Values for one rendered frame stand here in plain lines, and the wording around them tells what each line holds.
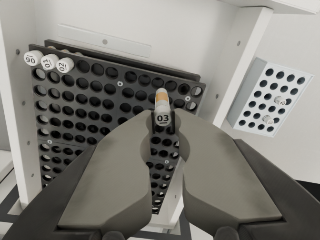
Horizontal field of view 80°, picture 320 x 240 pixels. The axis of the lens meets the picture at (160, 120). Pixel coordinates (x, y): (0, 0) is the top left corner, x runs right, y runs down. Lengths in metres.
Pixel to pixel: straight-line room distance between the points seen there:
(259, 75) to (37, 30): 0.32
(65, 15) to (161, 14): 0.11
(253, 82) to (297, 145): 0.22
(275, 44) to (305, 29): 0.05
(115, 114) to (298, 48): 0.32
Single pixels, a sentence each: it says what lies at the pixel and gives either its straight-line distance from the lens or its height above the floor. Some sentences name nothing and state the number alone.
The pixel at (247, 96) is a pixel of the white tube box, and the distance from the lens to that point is 0.36.
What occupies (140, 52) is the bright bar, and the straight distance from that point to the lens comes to 0.25.
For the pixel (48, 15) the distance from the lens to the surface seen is 0.29.
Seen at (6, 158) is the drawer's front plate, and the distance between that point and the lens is 0.43.
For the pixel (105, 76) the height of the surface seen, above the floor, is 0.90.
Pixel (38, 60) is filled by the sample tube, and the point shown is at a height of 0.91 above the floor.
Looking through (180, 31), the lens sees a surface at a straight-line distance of 0.26.
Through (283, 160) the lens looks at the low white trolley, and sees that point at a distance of 0.53.
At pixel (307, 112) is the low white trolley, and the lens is 0.48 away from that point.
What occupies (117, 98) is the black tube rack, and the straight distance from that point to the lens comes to 0.21.
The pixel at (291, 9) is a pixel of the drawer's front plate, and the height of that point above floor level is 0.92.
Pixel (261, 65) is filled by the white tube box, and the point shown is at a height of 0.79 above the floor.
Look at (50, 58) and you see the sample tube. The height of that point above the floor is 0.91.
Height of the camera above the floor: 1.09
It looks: 60 degrees down
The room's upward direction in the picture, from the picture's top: 178 degrees clockwise
